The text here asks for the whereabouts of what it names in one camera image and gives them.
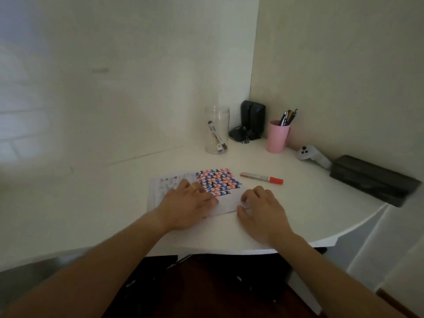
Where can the person's left hand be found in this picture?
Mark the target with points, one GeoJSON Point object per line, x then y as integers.
{"type": "Point", "coordinates": [184, 210]}

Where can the person's right hand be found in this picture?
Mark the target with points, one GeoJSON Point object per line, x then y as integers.
{"type": "Point", "coordinates": [265, 218]}

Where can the person's left fingers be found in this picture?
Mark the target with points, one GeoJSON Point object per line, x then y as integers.
{"type": "Point", "coordinates": [203, 197]}

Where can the person's right thumb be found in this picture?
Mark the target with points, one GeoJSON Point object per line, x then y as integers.
{"type": "Point", "coordinates": [242, 215]}

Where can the paper sheet with coloured pattern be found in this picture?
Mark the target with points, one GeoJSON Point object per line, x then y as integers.
{"type": "Point", "coordinates": [225, 187]}

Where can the person's right forearm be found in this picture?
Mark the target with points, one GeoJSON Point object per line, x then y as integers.
{"type": "Point", "coordinates": [331, 281]}

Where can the person's left forearm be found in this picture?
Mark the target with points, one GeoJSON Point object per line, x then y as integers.
{"type": "Point", "coordinates": [92, 271]}

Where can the red marker pen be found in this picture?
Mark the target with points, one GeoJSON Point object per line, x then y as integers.
{"type": "Point", "coordinates": [260, 178]}

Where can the blue white marker pen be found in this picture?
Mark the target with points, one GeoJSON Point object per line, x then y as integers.
{"type": "Point", "coordinates": [214, 134]}
{"type": "Point", "coordinates": [224, 147]}

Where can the person's dark clothing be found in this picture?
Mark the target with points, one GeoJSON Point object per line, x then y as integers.
{"type": "Point", "coordinates": [215, 284]}

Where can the pink cup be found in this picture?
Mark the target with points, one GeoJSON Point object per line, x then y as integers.
{"type": "Point", "coordinates": [277, 139]}

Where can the clear plastic jar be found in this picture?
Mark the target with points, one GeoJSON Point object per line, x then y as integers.
{"type": "Point", "coordinates": [217, 112]}

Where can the white handheld controller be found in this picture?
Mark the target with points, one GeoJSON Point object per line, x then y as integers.
{"type": "Point", "coordinates": [311, 154]}

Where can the black speaker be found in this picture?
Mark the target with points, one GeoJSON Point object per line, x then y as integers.
{"type": "Point", "coordinates": [246, 114]}
{"type": "Point", "coordinates": [259, 120]}

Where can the bunch of pens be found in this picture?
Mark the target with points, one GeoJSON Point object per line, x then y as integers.
{"type": "Point", "coordinates": [287, 117]}

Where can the black pencil case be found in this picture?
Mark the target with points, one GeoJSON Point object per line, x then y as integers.
{"type": "Point", "coordinates": [374, 178]}

